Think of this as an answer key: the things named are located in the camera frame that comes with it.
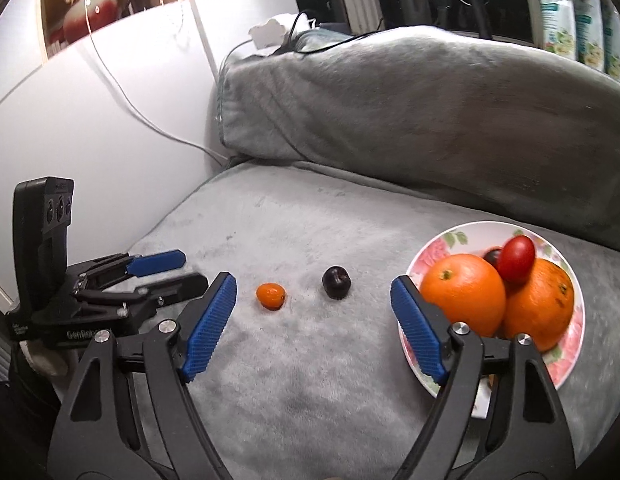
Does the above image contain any person's left hand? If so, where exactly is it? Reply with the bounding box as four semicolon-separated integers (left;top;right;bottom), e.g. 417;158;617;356
21;341;86;376

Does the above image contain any grey plush seat cover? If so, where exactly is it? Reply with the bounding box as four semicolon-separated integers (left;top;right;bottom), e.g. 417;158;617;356
125;160;620;480

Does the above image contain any grey plush back cushion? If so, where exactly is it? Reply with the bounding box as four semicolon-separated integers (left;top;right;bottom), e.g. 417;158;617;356
217;26;620;256

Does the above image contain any white power adapter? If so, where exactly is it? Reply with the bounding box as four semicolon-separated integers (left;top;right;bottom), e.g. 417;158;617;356
250;18;291;51

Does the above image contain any black tripod stand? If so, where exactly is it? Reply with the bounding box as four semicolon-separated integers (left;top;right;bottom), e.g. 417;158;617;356
415;0;495;41

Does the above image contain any small kumquat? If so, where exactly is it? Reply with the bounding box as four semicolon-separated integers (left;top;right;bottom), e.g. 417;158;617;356
256;283;287;311

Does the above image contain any red floral vase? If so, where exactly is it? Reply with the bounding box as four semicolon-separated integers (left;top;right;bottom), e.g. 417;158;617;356
60;0;123;43

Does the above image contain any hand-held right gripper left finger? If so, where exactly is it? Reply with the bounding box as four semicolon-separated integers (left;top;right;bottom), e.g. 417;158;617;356
47;271;239;480

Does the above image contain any floral white plate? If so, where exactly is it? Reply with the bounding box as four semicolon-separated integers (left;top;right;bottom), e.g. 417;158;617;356
399;221;586;400

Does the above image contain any orange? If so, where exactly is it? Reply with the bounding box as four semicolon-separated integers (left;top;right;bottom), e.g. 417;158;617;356
502;258;575;353
421;254;507;338

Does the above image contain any white cable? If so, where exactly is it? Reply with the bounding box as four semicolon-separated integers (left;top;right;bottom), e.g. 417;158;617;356
82;0;231;163

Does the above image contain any black cable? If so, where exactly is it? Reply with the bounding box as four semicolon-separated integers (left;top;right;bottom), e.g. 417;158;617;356
277;10;391;54

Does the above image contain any red tomato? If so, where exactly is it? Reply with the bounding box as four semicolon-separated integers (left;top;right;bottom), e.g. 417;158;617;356
498;235;535;286

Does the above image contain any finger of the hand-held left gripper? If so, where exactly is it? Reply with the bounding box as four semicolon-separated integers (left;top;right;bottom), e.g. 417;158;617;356
75;272;209;309
77;249;187;289

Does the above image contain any wooden wall niche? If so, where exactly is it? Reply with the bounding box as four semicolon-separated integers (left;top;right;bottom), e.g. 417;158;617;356
40;0;185;61

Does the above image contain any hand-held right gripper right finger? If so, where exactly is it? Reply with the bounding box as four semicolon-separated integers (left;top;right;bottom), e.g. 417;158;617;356
390;275;578;480

